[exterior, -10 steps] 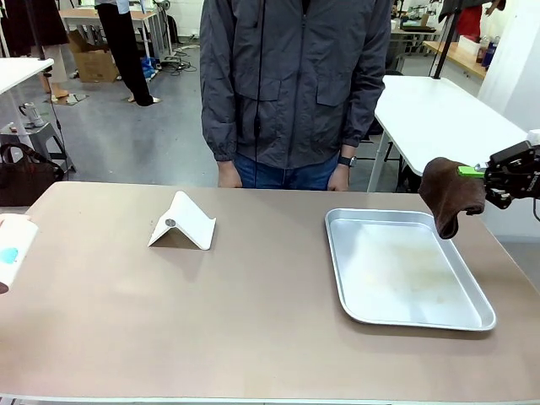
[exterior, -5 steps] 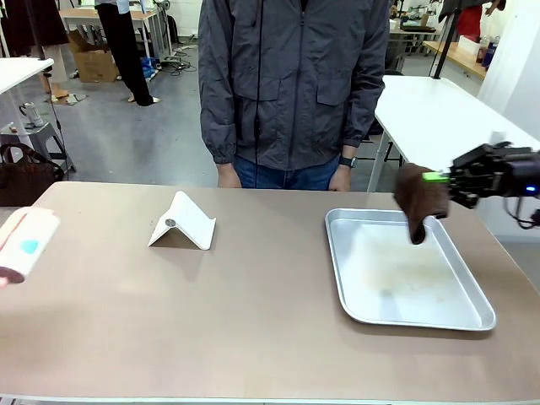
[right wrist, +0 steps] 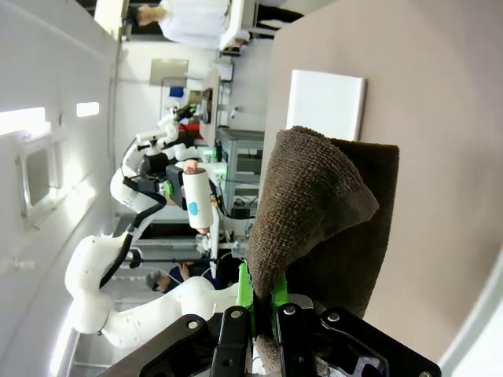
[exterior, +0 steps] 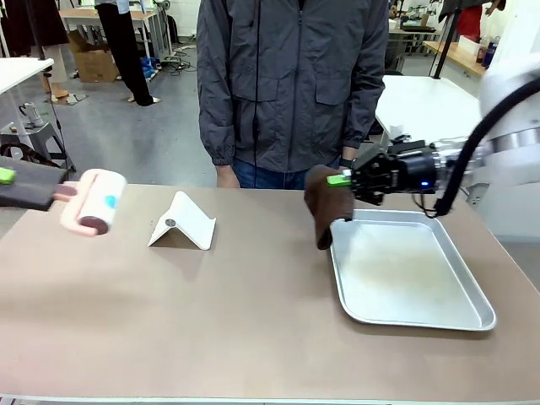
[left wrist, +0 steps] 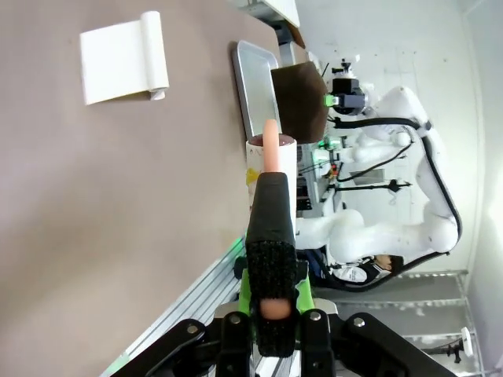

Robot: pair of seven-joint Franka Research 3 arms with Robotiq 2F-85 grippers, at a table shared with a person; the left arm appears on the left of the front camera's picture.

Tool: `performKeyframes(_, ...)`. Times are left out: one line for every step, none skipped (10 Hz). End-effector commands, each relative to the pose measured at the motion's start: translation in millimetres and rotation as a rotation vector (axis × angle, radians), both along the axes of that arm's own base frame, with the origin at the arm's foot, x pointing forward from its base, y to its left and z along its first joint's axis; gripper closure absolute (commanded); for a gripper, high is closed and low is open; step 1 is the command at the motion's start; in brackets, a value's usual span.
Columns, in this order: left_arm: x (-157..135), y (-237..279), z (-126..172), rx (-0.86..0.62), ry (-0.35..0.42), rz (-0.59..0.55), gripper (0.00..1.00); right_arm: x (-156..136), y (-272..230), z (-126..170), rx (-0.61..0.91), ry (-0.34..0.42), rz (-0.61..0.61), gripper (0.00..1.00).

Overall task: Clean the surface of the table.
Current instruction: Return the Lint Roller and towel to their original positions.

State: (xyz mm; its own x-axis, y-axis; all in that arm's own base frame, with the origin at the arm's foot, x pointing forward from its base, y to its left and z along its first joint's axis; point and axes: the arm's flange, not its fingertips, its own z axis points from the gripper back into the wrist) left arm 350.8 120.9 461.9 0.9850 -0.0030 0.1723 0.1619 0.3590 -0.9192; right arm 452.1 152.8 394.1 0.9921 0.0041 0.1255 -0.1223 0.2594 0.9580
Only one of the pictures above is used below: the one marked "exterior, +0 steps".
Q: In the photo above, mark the white folded roller stand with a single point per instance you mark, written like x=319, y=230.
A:
x=185, y=228

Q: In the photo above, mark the brown bag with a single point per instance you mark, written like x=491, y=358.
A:
x=21, y=154

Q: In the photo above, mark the grey metal mug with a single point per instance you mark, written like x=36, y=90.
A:
x=33, y=114

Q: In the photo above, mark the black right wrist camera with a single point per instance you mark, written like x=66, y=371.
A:
x=407, y=145

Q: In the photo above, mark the blue plastic bag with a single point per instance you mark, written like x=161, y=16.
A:
x=148, y=67

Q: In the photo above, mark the pink lint roller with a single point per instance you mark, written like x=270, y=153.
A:
x=101, y=198

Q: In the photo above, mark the white angular table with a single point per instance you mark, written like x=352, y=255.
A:
x=430, y=101

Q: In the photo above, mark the bystander in red top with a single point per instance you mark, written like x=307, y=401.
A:
x=469, y=19

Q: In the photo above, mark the white side table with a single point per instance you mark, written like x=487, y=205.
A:
x=510, y=211

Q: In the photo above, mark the bystander bare legs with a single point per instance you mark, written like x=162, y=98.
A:
x=57, y=71

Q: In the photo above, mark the bystander in black trousers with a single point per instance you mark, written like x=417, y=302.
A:
x=126, y=50

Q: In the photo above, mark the black metal pole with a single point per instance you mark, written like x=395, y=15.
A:
x=443, y=38

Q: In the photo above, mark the person left hand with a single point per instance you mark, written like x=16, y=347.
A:
x=347, y=170

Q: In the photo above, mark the person right hand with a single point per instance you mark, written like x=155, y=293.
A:
x=228, y=176

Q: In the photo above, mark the brown cleaning cloth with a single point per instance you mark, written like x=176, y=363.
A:
x=325, y=202

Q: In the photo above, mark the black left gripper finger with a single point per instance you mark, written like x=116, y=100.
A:
x=25, y=196
x=29, y=175

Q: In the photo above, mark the silver metal tray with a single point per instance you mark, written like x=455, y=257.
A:
x=422, y=295

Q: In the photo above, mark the blue label drink bottle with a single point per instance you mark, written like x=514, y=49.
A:
x=491, y=52

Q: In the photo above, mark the dark drink bottle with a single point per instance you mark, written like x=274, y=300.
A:
x=481, y=50

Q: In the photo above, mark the person right forearm grey sleeve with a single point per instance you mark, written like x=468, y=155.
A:
x=215, y=131

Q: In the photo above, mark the person in grey jacket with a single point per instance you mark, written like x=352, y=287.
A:
x=274, y=84

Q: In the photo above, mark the white tabletop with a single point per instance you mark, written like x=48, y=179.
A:
x=21, y=71

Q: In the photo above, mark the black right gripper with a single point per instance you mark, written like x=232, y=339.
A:
x=413, y=171

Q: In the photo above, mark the white box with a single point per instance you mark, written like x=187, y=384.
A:
x=469, y=44

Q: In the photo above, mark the black wrist watch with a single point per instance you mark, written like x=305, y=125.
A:
x=348, y=162

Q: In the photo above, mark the blue jeans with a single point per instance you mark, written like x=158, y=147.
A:
x=287, y=179

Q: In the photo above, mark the grey metal stool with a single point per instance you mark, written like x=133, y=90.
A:
x=34, y=135

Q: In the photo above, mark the wooden top white frame table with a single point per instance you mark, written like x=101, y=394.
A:
x=139, y=14

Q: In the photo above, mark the wooden workbench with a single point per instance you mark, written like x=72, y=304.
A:
x=451, y=52

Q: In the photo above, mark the blue paper scrap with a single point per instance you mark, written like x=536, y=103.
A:
x=110, y=200

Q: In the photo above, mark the brown cardboard box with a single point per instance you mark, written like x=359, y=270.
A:
x=95, y=63

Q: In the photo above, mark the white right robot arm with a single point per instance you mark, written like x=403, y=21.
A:
x=519, y=143

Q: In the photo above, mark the person left forearm grey sleeve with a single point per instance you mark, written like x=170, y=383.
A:
x=365, y=122

